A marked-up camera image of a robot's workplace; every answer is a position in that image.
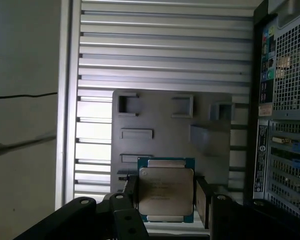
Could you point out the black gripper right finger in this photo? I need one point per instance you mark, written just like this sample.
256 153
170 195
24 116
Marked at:
222 217

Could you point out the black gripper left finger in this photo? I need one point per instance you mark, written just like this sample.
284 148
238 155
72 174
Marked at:
125 220

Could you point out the CPU with silver top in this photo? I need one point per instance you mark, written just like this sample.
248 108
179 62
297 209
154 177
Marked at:
165 190

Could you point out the grey parts rack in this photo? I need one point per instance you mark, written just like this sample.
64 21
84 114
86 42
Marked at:
165 130

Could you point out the grey floor bar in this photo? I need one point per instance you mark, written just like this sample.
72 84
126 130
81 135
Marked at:
22 145

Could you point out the black open PC case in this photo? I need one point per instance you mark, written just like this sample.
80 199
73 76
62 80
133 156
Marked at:
290 75

